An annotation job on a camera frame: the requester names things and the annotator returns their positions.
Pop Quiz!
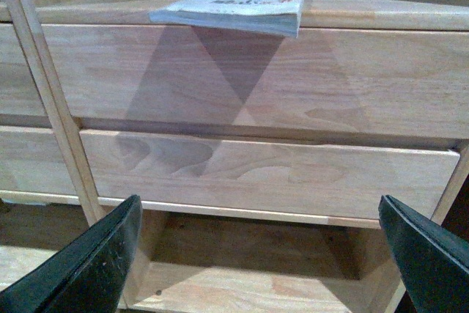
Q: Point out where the wooden drawer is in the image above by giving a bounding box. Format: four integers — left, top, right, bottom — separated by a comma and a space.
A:
43, 25, 468, 139
81, 130, 459, 220
1, 126, 75, 195
1, 23, 45, 117

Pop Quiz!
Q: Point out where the upper left wooden drawer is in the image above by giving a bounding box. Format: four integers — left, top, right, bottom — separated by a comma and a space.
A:
1, 23, 45, 117

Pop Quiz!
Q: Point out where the upper right wooden drawer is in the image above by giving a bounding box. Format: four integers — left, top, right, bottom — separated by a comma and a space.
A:
43, 25, 468, 139

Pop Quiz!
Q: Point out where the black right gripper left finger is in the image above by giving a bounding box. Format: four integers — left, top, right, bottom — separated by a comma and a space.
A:
1, 195, 142, 312

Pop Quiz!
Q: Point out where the lower right wooden drawer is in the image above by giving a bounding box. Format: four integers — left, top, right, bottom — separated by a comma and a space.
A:
81, 130, 459, 220

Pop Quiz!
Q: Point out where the light wooden bookshelf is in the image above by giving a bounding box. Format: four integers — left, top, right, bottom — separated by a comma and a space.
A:
1, 0, 468, 312

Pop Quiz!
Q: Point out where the lower left wooden drawer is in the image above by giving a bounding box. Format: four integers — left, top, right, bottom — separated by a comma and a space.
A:
1, 126, 75, 195

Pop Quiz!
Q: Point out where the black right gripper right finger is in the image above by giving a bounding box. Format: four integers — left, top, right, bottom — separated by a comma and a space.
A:
378, 195, 468, 312

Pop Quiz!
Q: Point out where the white illustrated paperback book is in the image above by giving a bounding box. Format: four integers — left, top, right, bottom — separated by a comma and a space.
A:
149, 0, 304, 38

